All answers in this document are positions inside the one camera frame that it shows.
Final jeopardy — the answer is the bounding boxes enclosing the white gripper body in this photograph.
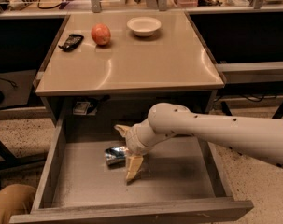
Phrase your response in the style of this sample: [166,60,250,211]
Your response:
[125,123,154,156]

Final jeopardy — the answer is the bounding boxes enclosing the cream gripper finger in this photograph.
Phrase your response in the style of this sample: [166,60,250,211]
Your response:
[114,124,131,137]
[125,155,144,182]

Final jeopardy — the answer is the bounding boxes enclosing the silver blue redbull can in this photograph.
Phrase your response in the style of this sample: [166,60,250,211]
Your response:
[104,146,127,166]

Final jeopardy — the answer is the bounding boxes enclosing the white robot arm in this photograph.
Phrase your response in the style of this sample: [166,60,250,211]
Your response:
[115,103,283,182]

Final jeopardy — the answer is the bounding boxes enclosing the open grey top drawer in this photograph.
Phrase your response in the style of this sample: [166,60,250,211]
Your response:
[8,107,254,224]

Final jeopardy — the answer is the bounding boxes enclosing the white tag under table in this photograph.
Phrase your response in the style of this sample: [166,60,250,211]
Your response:
[73,102,90,115]

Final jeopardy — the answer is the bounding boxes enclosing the red orange apple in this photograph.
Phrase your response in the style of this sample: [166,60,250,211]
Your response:
[91,23,111,46]

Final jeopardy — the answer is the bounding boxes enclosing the black crumpled snack bag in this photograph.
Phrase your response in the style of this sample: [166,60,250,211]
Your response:
[59,34,84,52]

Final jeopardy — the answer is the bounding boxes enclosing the white bowl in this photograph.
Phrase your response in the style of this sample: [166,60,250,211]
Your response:
[127,17,162,37]

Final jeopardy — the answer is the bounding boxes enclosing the person's knee tan trousers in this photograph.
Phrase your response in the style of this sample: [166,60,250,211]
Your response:
[0,184,36,224]

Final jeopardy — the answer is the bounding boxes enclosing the black desk leg frame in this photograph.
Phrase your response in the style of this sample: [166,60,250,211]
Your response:
[213,93,283,119]

